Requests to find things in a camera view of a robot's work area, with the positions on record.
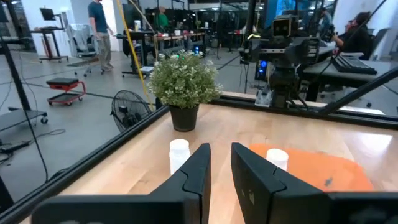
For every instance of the red rolling creeper stool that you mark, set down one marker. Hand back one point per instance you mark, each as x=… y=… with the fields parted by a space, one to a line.
x=63 y=82

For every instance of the black rolling stand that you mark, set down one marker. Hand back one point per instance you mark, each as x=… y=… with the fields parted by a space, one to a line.
x=19 y=84

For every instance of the white pill bottle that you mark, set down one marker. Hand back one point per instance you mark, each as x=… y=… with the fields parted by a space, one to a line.
x=277 y=157
x=178 y=155

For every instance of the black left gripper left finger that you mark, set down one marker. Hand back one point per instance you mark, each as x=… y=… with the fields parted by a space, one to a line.
x=192 y=186

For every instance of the standing desk with monitor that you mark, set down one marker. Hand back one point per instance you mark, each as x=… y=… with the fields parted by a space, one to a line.
x=48 y=14

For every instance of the black floor power strip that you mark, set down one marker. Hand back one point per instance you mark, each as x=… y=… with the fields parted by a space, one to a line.
x=15 y=146

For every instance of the black floor fan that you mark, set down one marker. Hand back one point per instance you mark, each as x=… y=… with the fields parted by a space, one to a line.
x=129 y=112

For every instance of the grey office chair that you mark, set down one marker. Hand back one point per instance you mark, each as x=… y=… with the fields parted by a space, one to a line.
x=82 y=40

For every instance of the orange plastic basket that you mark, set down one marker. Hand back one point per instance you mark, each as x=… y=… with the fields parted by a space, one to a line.
x=317 y=171

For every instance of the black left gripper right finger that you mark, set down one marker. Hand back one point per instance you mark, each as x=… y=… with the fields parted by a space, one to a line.
x=255 y=193

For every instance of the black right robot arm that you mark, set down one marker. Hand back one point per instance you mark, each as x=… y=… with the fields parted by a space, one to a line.
x=283 y=84

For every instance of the computer tower with blue light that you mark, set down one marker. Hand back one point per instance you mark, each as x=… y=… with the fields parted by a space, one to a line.
x=262 y=70

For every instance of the green plant in black pot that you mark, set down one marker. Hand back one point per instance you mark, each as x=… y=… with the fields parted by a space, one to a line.
x=183 y=81

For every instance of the person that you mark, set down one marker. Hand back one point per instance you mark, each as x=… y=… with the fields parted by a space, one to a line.
x=99 y=18
x=326 y=20
x=357 y=40
x=161 y=20

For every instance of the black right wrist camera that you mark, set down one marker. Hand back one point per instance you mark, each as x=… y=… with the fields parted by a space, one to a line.
x=283 y=28

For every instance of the grey office desk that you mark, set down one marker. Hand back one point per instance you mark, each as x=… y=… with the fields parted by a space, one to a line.
x=326 y=76

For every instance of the black diagonal frame strut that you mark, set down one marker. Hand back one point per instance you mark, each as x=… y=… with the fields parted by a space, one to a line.
x=357 y=91

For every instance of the black computer keyboard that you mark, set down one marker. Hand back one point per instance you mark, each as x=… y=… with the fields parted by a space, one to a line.
x=353 y=64

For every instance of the yellow gripper tag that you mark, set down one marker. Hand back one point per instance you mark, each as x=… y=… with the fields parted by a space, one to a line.
x=253 y=36

